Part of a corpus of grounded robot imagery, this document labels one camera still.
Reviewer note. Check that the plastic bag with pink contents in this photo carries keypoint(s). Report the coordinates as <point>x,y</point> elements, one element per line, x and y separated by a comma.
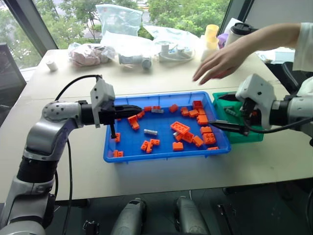
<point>88,55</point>

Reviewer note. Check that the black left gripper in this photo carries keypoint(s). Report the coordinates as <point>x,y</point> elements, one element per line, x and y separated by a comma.
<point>107,117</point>

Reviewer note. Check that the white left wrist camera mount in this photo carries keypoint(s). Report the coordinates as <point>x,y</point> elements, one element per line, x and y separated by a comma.
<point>101,94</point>

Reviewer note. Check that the black flat floor bracket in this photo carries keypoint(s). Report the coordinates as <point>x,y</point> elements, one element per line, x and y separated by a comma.
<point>227,219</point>

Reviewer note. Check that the white papers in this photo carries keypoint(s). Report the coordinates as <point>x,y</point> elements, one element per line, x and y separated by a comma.
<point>276,55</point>

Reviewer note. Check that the plastic bag with grey fittings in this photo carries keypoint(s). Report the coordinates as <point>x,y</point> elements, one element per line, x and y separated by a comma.
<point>132,52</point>

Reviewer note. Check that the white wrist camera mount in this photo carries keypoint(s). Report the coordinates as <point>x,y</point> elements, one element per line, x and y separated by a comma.
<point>256,90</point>
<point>101,94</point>

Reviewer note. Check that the silver rounded robot leg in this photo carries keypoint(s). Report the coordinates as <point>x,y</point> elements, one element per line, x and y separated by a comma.
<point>189,218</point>
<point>129,218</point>

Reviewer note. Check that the person's bare forearm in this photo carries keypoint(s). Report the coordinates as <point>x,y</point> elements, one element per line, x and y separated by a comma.
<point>271,36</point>

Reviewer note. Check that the pale yellow container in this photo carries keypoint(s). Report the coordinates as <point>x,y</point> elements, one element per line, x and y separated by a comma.
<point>209,50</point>

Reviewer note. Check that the yellow plastic cup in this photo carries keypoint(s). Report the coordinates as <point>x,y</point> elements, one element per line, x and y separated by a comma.
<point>211,33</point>

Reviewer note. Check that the black monitor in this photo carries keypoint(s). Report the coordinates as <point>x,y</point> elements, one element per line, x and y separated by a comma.
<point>9,76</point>

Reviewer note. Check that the purple object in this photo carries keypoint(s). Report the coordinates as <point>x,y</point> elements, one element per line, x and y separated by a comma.
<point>222,39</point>

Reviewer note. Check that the person's bare hand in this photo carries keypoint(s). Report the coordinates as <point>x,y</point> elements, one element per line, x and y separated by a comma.
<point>222,61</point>

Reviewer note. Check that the blue plastic tray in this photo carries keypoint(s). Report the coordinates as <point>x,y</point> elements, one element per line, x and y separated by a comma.
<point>161,122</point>

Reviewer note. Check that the white shirt sleeve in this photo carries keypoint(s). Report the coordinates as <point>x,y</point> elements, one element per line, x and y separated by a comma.
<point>304,46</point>

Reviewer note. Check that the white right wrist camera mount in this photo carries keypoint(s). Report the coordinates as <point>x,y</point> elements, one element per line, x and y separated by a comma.
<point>256,90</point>

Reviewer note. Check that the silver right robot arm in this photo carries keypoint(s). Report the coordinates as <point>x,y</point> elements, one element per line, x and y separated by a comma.
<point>298,110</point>

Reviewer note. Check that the small white cylinder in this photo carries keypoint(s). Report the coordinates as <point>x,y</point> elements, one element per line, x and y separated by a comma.
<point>51,65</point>

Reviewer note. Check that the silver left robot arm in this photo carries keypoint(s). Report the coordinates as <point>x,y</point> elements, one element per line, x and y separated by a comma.
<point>46,137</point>

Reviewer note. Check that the orange square block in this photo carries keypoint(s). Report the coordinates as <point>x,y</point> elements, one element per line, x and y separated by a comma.
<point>209,138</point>
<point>202,119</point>
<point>188,137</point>

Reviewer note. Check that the orange plastic building plate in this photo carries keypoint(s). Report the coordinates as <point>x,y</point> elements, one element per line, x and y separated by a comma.
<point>180,127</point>

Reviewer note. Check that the green plastic bin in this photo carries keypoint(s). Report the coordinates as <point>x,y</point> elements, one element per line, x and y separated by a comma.
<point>234,137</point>

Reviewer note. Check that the white tumbler with black lid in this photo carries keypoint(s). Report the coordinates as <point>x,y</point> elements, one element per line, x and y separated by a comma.
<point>236,33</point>

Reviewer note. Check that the plastic bag with white parts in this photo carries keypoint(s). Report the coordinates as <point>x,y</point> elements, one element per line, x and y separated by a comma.
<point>171,46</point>

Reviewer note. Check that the black office chair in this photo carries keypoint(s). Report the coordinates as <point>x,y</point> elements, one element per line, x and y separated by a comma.
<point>288,76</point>

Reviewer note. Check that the small orange block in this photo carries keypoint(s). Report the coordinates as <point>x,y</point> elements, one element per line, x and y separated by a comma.
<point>197,141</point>
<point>147,108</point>
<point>193,113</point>
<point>155,141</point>
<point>202,111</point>
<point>206,129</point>
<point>184,111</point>
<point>173,108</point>
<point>118,137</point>
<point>118,153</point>
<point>213,148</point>
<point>178,137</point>
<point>177,146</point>
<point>156,107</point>
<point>140,114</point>

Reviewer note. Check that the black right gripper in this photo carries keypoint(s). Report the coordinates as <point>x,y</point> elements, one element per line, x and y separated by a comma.
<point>250,112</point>

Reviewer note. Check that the clear empty plastic bag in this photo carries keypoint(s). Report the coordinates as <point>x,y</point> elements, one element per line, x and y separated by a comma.
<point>119,19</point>

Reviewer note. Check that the small black floor object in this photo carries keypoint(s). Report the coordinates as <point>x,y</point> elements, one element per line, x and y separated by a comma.
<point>91,227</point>

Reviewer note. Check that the orange stepped block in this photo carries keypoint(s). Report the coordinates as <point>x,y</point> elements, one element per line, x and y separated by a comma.
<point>133,122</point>
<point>146,146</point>

